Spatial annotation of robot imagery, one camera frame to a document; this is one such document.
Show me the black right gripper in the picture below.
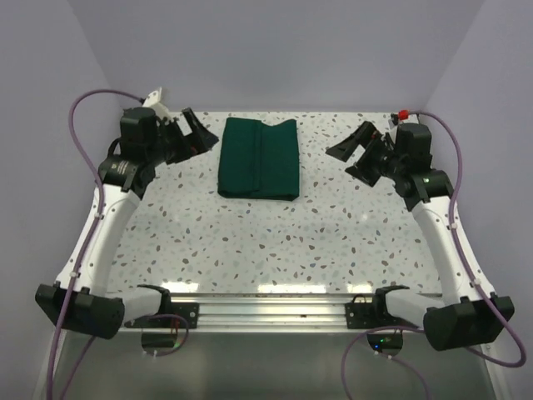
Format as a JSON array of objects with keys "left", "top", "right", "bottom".
[{"left": 326, "top": 122, "right": 406, "bottom": 188}]

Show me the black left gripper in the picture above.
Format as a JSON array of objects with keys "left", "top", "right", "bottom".
[{"left": 147, "top": 108, "right": 218, "bottom": 166}]

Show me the dark green surgical cloth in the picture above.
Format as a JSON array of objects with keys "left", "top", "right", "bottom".
[{"left": 217, "top": 117, "right": 300, "bottom": 201}]

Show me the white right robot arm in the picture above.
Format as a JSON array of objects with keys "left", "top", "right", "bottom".
[{"left": 326, "top": 122, "right": 515, "bottom": 351}]

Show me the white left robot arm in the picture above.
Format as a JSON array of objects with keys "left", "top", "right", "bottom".
[{"left": 35, "top": 107, "right": 218, "bottom": 339}]

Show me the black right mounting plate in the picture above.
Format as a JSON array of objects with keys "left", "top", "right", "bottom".
[{"left": 344, "top": 294, "right": 385, "bottom": 329}]

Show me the black mounting plate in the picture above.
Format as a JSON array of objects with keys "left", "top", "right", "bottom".
[
  {"left": 344, "top": 294, "right": 385, "bottom": 329},
  {"left": 125, "top": 302, "right": 200, "bottom": 329}
]

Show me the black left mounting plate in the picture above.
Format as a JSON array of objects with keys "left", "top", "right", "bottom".
[{"left": 125, "top": 302, "right": 200, "bottom": 329}]

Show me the red right cable connector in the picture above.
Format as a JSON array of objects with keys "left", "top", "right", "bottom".
[{"left": 391, "top": 109, "right": 411, "bottom": 123}]

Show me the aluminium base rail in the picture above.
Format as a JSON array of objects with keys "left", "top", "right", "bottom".
[{"left": 120, "top": 291, "right": 442, "bottom": 333}]

